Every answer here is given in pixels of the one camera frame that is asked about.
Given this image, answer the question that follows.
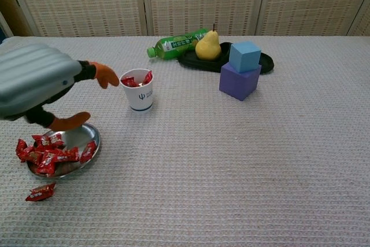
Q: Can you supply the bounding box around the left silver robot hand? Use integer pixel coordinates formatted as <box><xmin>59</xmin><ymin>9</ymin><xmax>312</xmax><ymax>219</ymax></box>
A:
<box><xmin>0</xmin><ymin>43</ymin><xmax>120</xmax><ymax>132</ymax></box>

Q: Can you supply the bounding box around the brown wooden board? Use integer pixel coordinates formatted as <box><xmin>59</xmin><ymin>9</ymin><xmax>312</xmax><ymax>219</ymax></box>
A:
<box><xmin>0</xmin><ymin>0</ymin><xmax>32</xmax><ymax>37</ymax></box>

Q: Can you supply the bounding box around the round metal plate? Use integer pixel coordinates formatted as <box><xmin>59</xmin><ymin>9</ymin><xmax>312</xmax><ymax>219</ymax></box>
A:
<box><xmin>25</xmin><ymin>122</ymin><xmax>102</xmax><ymax>179</ymax></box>

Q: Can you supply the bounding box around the white paper cup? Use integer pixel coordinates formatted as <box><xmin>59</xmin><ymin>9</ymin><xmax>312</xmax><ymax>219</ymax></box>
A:
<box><xmin>119</xmin><ymin>68</ymin><xmax>154</xmax><ymax>112</ymax></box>

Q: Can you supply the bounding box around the green plastic drink bottle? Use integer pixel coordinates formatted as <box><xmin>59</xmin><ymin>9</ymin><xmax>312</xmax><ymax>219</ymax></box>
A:
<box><xmin>146</xmin><ymin>28</ymin><xmax>209</xmax><ymax>61</ymax></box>

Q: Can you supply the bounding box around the black oval plate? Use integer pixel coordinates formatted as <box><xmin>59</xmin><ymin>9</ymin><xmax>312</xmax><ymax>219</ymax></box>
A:
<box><xmin>177</xmin><ymin>41</ymin><xmax>275</xmax><ymax>76</ymax></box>

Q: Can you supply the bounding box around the yellow pear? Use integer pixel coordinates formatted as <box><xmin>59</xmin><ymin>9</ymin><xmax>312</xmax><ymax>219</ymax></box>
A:
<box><xmin>195</xmin><ymin>23</ymin><xmax>222</xmax><ymax>61</ymax></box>

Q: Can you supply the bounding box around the white woven tablecloth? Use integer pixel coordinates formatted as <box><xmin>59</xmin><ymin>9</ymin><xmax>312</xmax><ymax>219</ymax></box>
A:
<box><xmin>0</xmin><ymin>35</ymin><xmax>370</xmax><ymax>247</ymax></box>

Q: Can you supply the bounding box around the purple foam cube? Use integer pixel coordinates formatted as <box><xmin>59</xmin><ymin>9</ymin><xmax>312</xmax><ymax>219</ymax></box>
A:
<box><xmin>219</xmin><ymin>62</ymin><xmax>262</xmax><ymax>102</ymax></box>

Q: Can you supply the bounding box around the light blue foam cube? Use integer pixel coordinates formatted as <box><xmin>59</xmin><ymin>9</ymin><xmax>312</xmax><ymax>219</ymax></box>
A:
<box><xmin>228</xmin><ymin>40</ymin><xmax>262</xmax><ymax>74</ymax></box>

